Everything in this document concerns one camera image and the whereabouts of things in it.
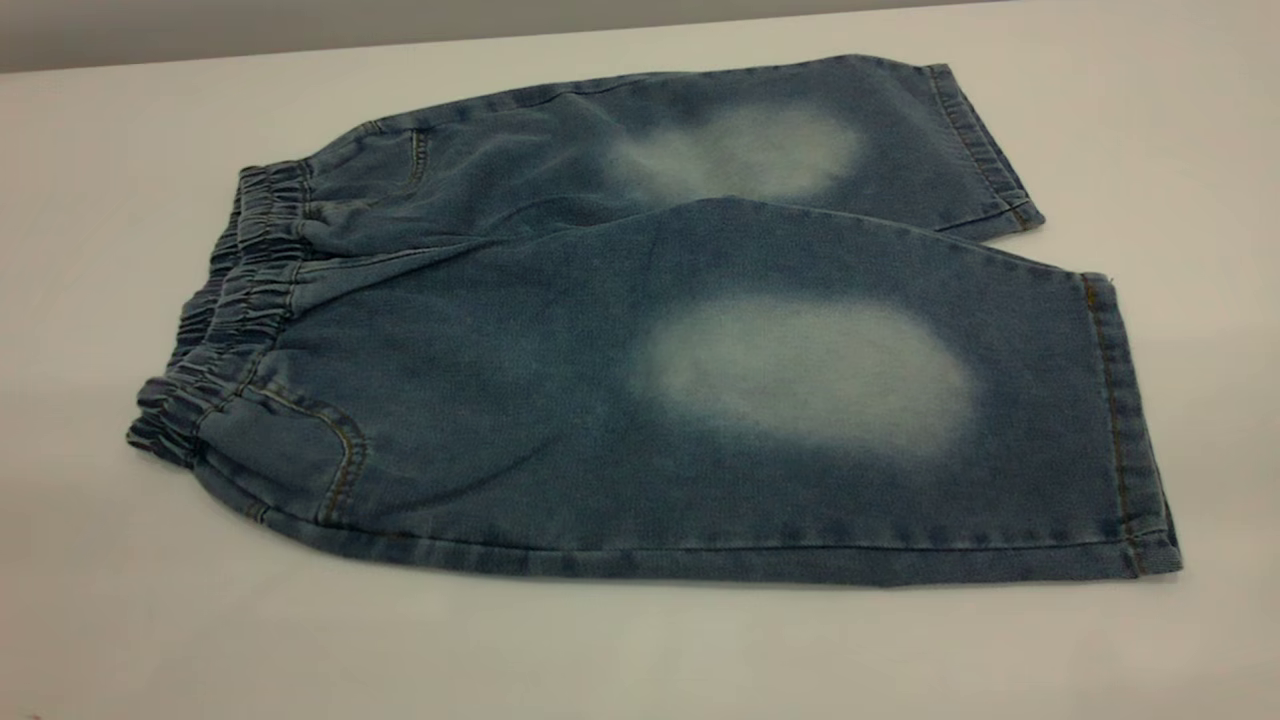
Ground blue denim pants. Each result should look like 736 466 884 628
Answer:
125 52 1184 588

